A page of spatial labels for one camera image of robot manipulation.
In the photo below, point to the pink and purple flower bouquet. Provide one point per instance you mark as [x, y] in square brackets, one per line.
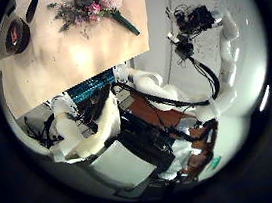
[92, 3]

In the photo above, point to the brown wooden desk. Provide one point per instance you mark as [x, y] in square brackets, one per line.
[147, 111]

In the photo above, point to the blue lit equipment rack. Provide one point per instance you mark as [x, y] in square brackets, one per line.
[90, 87]

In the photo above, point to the seated person in white shirt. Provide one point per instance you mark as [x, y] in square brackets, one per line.
[182, 149]

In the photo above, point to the green exit sign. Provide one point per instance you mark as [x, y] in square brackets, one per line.
[215, 162]

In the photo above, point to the black elongated object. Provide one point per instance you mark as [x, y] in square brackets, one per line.
[33, 9]

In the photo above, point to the white flat panel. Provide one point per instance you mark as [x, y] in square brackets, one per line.
[124, 165]

